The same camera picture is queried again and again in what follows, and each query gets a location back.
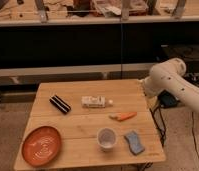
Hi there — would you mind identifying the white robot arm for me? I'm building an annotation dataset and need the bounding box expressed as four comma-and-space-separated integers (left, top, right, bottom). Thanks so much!
141, 58, 199, 114

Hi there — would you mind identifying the orange ceramic bowl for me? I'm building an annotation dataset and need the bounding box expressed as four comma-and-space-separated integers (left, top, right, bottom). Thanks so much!
21, 126, 62, 167

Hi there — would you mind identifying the orange toy carrot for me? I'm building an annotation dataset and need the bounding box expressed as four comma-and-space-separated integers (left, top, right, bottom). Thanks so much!
109, 112, 137, 121

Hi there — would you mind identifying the black rectangular box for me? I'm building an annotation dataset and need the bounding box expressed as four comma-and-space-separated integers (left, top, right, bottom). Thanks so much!
49, 95, 71, 114

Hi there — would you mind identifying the blue grey sponge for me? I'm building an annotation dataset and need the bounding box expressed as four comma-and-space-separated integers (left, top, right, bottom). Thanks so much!
124, 131, 145, 155

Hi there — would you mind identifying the metal shelf rack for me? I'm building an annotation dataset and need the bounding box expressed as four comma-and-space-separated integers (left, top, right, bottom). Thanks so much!
0, 2, 199, 86

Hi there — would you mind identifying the black box on shelf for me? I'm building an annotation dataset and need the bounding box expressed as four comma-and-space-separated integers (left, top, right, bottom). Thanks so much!
162, 45, 199, 72

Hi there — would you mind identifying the black cable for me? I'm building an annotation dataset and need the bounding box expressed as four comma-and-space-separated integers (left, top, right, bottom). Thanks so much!
149, 99, 167, 148

